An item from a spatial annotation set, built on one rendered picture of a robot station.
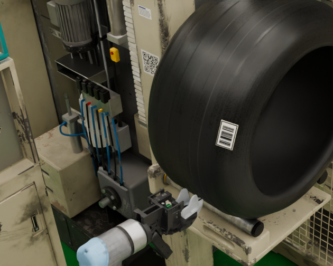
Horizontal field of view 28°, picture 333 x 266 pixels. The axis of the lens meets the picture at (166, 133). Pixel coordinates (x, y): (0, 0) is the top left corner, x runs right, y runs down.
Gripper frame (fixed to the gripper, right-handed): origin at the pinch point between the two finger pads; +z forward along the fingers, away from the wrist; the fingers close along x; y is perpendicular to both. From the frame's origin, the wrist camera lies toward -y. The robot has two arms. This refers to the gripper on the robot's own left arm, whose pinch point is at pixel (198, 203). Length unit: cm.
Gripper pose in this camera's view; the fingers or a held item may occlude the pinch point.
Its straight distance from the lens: 167.4
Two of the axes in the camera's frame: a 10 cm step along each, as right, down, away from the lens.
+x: -6.8, -3.8, 6.3
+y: 0.0, -8.6, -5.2
